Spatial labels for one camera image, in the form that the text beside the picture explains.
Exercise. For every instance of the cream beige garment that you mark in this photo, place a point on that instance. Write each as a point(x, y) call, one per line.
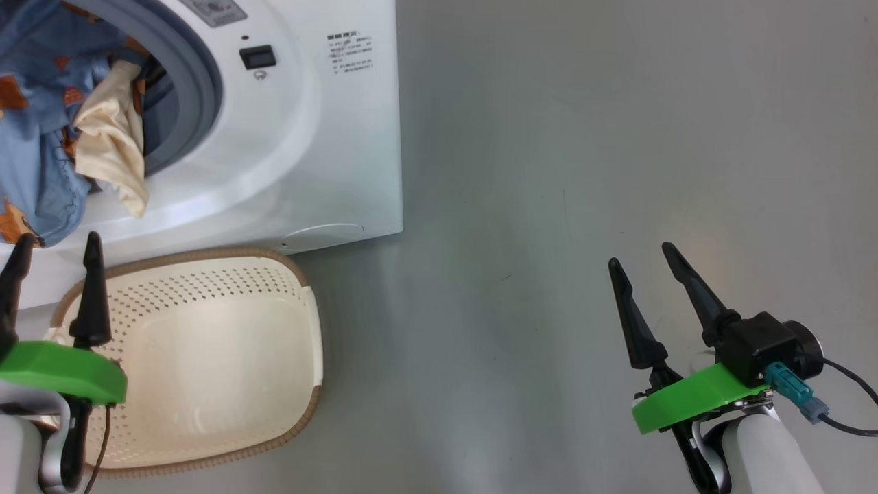
point(113, 144)

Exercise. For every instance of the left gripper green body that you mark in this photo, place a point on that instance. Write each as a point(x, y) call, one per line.
point(62, 374)

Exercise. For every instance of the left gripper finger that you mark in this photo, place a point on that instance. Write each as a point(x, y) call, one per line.
point(92, 302)
point(14, 288)

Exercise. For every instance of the white front-load washing machine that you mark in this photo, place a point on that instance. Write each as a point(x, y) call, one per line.
point(309, 137)

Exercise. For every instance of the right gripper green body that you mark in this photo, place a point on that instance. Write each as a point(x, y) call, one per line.
point(693, 398)

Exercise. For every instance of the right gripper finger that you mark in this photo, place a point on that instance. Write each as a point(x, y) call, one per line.
point(693, 291)
point(634, 322)

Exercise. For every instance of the blue garment with orange prints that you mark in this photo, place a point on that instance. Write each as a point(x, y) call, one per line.
point(41, 158)

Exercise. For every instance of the cream perforated basket brown rim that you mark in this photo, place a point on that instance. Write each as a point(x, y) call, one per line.
point(219, 363)

